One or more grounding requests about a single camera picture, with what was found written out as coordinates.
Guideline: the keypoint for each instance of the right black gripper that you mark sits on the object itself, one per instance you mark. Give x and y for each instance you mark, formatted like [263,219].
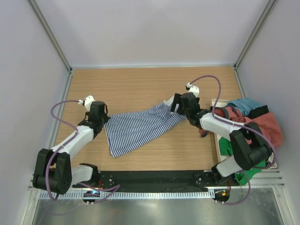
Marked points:
[176,100]

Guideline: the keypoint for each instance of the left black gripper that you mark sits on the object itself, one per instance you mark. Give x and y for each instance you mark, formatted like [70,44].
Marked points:
[106,117]

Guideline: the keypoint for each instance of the blue white striped tank top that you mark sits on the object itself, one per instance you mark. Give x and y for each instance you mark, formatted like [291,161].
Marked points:
[129,131]

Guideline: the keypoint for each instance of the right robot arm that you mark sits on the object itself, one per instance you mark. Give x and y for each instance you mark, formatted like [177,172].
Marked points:
[249,145]

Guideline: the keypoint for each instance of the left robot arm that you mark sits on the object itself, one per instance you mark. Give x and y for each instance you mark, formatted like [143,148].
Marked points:
[53,171]

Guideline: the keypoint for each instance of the green tank top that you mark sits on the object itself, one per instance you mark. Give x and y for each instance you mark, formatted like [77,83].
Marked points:
[226,150]

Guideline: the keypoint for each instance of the teal tank top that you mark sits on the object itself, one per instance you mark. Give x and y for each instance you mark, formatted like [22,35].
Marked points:
[244,105]

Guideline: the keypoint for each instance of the black tank top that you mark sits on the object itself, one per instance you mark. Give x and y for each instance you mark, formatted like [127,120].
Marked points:
[257,112]

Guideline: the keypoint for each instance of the red tank top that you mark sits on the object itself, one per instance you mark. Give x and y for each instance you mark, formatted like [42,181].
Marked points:
[267,123]

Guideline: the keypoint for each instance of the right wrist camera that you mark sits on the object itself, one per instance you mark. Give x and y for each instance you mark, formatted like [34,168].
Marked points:
[192,89]

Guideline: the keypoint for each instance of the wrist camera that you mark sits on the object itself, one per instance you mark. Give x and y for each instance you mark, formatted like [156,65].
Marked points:
[192,89]
[86,102]

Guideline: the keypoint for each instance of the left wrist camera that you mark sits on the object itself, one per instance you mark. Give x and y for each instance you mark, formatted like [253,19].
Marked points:
[86,102]

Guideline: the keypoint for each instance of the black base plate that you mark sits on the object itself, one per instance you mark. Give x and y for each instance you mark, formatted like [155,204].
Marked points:
[160,181]

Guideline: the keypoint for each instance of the slotted cable duct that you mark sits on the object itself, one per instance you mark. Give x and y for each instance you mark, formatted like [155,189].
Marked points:
[85,194]

